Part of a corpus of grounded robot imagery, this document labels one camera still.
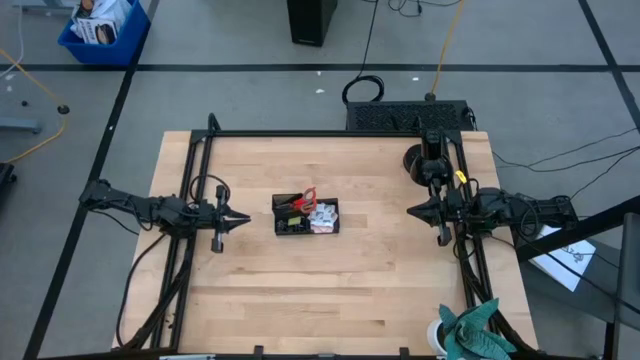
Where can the black metal stand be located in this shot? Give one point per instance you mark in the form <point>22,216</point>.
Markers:
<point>575,231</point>

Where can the white printed paper sheet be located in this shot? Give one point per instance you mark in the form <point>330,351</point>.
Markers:
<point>567,260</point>

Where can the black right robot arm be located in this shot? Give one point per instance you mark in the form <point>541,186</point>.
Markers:
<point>505,207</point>

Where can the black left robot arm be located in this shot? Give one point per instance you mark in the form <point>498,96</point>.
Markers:
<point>125,202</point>

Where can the black caster wheel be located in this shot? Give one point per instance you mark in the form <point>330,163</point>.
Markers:
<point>6,175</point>

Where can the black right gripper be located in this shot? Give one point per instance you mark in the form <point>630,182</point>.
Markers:
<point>450,210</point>

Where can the black perforated metal case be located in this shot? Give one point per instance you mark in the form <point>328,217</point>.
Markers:
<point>390,116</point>

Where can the printed magazines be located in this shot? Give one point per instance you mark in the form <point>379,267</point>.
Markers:
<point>97,22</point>

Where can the green plant in white pot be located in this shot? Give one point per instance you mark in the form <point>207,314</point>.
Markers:
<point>472,332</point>

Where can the black computer tower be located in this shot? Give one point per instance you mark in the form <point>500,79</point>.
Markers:
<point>310,22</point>

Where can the black mesh desk organizer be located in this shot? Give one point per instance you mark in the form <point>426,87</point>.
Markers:
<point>280,229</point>

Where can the grey table foot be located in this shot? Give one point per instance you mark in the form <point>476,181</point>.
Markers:
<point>20,125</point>

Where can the black frame clamp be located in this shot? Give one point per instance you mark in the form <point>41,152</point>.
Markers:
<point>258,352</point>
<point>404,352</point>

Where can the silver aluminium bar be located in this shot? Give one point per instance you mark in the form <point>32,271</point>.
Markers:
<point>187,357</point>

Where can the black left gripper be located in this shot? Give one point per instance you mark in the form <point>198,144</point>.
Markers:
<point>212,217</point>

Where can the blue plastic bin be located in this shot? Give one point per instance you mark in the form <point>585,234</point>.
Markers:
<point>120,50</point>

